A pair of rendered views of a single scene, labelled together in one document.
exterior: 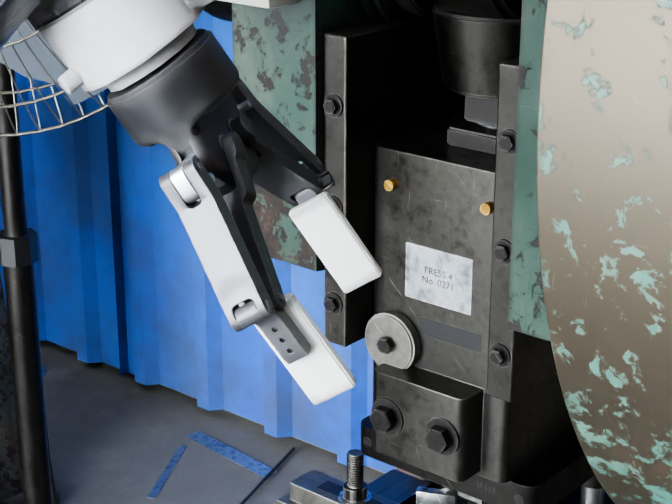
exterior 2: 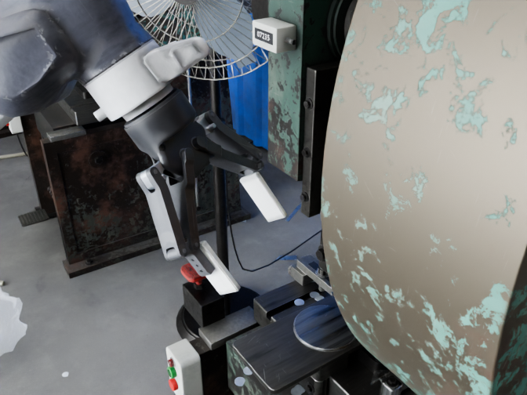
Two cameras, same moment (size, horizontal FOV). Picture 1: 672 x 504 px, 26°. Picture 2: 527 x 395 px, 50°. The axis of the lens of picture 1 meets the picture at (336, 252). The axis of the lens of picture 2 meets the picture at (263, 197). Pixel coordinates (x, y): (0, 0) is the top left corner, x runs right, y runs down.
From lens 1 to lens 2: 0.37 m
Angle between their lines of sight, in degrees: 18
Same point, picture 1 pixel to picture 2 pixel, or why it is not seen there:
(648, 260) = (374, 284)
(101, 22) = (106, 88)
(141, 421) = (291, 186)
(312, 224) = (250, 187)
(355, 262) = (272, 208)
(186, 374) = not seen: hidden behind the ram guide
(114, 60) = (114, 109)
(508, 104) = not seen: hidden behind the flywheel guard
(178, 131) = (152, 148)
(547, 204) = (326, 233)
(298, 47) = (294, 72)
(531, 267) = not seen: hidden behind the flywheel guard
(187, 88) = (155, 126)
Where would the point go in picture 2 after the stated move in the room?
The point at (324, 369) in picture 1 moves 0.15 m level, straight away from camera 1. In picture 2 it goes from (222, 280) to (259, 211)
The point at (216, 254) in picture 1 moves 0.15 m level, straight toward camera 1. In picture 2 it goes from (160, 219) to (96, 318)
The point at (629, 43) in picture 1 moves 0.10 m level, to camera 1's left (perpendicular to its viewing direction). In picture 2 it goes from (368, 156) to (238, 139)
